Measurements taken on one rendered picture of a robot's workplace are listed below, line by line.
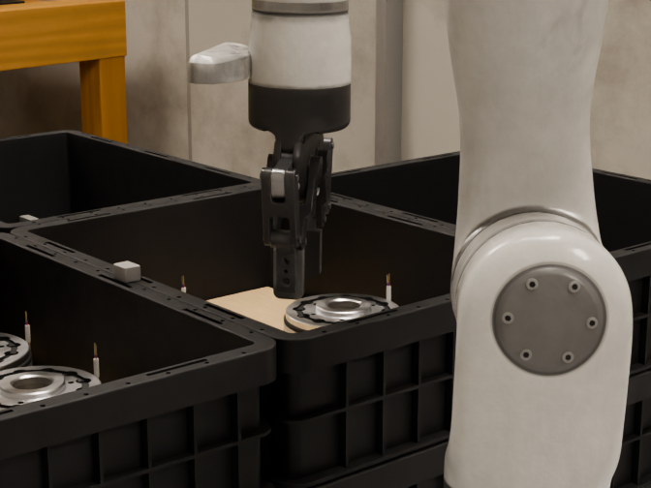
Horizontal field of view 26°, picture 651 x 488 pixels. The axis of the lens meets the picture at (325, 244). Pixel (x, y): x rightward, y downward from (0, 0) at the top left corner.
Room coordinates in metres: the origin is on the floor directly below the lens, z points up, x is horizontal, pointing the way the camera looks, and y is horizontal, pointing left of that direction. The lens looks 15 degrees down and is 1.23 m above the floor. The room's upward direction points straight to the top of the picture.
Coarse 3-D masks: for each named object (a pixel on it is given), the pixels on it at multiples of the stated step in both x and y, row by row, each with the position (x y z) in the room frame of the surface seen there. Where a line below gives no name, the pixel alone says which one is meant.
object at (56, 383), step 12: (24, 372) 1.00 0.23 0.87; (36, 372) 1.00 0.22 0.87; (48, 372) 1.00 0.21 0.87; (0, 384) 0.97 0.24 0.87; (12, 384) 0.97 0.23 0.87; (48, 384) 0.99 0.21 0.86; (60, 384) 0.97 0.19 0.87; (12, 396) 0.95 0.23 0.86; (24, 396) 0.95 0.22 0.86; (36, 396) 0.95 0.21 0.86; (48, 396) 0.96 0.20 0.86
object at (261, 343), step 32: (32, 256) 1.11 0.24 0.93; (64, 256) 1.10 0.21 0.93; (128, 288) 1.01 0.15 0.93; (192, 320) 0.94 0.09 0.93; (224, 320) 0.93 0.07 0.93; (224, 352) 0.86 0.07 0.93; (256, 352) 0.86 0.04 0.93; (128, 384) 0.80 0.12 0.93; (160, 384) 0.81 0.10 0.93; (192, 384) 0.83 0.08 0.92; (224, 384) 0.84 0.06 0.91; (256, 384) 0.86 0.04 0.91; (0, 416) 0.75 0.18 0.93; (32, 416) 0.76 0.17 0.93; (64, 416) 0.77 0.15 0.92; (96, 416) 0.78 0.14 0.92; (128, 416) 0.80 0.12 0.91; (0, 448) 0.74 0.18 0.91; (32, 448) 0.76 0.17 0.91
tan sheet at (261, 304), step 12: (264, 288) 1.34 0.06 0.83; (216, 300) 1.30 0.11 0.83; (228, 300) 1.30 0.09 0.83; (240, 300) 1.30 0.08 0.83; (252, 300) 1.30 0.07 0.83; (264, 300) 1.30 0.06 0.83; (276, 300) 1.30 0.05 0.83; (288, 300) 1.30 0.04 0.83; (240, 312) 1.26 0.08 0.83; (252, 312) 1.26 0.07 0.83; (264, 312) 1.26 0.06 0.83; (276, 312) 1.26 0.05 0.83; (276, 324) 1.23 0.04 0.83
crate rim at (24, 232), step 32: (224, 192) 1.33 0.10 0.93; (256, 192) 1.34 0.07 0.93; (64, 224) 1.21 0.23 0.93; (96, 224) 1.23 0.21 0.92; (416, 224) 1.20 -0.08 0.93; (160, 288) 1.01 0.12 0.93; (256, 320) 0.93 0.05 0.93; (352, 320) 0.93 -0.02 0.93; (384, 320) 0.93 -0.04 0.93; (416, 320) 0.95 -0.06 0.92; (448, 320) 0.97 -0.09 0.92; (288, 352) 0.89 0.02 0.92; (320, 352) 0.90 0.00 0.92; (352, 352) 0.91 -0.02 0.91
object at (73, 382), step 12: (0, 372) 1.01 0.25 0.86; (12, 372) 1.01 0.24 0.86; (60, 372) 1.01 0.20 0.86; (72, 372) 1.01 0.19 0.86; (84, 372) 1.01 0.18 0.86; (72, 384) 0.98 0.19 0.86; (84, 384) 0.99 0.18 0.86; (96, 384) 0.98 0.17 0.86; (0, 396) 0.96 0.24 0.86; (0, 408) 0.94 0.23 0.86
